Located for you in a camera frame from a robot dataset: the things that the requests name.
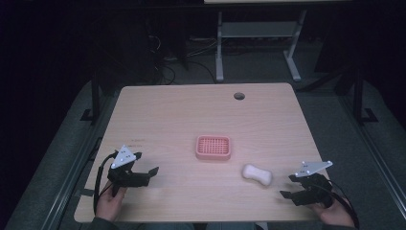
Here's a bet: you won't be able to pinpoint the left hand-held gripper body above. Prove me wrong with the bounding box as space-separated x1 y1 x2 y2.
106 145 151 197

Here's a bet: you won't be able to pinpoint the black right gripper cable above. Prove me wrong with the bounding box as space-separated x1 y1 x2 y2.
327 179 361 230

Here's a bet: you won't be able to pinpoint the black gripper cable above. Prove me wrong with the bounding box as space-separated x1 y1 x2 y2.
327 179 361 230
93 150 120 216

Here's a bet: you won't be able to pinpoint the person's left hand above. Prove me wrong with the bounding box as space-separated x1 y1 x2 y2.
95 181 129 223

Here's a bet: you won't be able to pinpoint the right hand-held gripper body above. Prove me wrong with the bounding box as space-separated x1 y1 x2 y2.
289 160 335 208

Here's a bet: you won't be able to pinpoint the white soap bar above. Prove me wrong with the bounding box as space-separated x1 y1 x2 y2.
241 163 274 187

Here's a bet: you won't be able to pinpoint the floor cables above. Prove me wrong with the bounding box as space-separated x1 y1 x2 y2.
147 33 218 86

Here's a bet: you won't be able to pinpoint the white metal desk frame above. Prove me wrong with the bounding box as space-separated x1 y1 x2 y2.
214 9 308 83

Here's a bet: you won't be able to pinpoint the pink soap dish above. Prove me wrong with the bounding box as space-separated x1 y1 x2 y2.
194 134 233 162

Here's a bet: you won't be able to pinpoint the black metal stand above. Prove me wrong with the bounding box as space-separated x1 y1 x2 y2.
79 68 103 127
349 68 380 127

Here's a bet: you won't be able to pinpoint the black tape strip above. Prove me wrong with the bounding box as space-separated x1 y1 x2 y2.
74 188 97 198

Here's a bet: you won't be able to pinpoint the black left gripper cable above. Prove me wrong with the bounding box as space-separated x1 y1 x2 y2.
93 150 120 216

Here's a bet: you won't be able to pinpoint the person's right hand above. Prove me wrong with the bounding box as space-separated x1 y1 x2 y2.
309 196 356 228

